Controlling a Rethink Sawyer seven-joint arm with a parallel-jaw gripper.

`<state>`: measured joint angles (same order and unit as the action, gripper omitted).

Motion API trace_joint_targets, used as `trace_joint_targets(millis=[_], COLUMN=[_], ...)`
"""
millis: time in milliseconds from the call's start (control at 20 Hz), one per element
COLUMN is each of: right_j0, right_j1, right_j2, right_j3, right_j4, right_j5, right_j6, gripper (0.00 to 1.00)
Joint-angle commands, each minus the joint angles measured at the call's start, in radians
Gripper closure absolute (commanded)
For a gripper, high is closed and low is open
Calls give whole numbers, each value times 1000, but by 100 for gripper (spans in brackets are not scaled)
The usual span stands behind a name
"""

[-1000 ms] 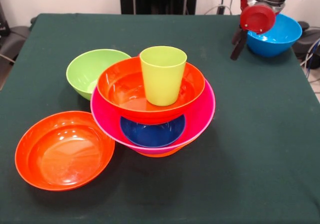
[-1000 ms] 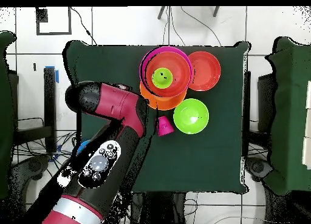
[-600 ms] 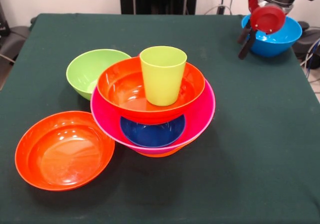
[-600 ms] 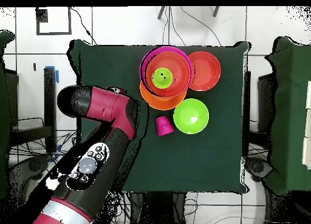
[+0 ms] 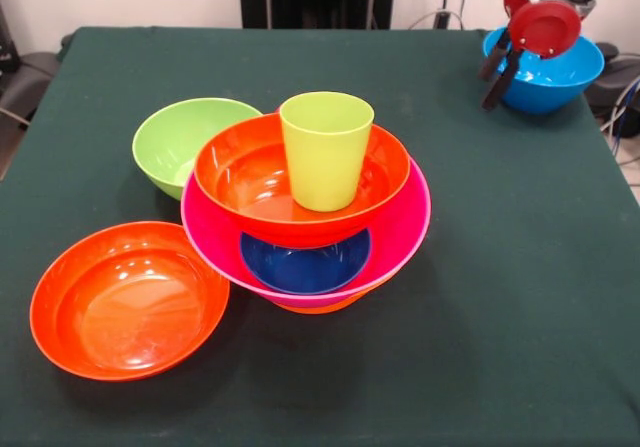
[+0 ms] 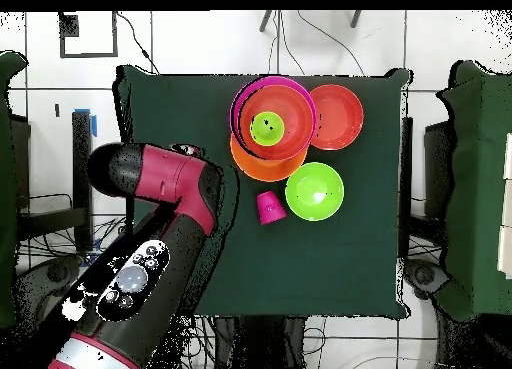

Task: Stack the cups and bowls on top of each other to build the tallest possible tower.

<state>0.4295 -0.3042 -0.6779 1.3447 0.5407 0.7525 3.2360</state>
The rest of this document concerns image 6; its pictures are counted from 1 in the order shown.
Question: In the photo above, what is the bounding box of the tangle of floor cables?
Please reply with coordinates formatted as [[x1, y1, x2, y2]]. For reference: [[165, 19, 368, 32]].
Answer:
[[17, 216, 129, 266]]

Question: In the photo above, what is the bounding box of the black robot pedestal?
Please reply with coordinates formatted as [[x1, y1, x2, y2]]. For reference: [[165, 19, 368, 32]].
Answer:
[[213, 316, 307, 369]]

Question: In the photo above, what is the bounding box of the white box stack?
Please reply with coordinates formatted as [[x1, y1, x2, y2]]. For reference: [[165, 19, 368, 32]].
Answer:
[[497, 132, 512, 281]]

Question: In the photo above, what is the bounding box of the light green cup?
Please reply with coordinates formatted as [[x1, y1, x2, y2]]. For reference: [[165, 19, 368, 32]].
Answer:
[[249, 111, 286, 147]]

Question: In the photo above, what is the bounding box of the red-orange bowl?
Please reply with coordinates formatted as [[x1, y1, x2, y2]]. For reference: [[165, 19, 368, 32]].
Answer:
[[309, 83, 365, 152], [238, 84, 316, 162]]

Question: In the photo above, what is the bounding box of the large orange bowl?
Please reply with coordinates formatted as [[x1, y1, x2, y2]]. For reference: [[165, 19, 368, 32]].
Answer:
[[229, 135, 309, 183]]

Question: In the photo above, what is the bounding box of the dark green table cloth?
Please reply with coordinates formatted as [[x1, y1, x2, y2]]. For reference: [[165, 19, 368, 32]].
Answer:
[[112, 63, 413, 320]]

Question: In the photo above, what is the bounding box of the large pink bowl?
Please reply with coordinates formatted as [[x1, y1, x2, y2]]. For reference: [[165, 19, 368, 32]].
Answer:
[[228, 75, 318, 160]]

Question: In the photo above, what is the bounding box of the green bowl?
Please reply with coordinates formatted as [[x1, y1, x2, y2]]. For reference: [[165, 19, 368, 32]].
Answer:
[[284, 161, 345, 222]]

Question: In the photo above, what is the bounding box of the black square floor frame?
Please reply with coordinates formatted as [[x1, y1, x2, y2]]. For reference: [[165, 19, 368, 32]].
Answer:
[[58, 10, 120, 59]]

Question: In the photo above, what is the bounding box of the black pedestal foot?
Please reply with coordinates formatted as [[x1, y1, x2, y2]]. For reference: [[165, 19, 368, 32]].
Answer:
[[403, 258, 449, 300], [15, 255, 85, 306]]

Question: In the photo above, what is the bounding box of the black floor cable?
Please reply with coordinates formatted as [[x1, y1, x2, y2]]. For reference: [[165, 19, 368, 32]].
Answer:
[[295, 10, 366, 77], [115, 10, 161, 75]]

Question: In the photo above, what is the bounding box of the green clothed side table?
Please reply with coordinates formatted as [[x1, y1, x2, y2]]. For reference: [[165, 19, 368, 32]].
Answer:
[[435, 59, 512, 323], [0, 50, 31, 328]]

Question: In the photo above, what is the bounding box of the raspberry red cup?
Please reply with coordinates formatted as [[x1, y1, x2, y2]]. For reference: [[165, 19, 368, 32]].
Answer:
[[255, 190, 288, 226]]

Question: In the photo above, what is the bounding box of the blue tape strip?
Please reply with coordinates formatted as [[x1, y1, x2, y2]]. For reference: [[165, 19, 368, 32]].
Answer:
[[73, 107, 98, 138]]

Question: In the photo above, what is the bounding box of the black metal stand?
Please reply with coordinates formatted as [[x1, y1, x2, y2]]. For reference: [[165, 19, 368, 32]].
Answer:
[[15, 110, 95, 253]]

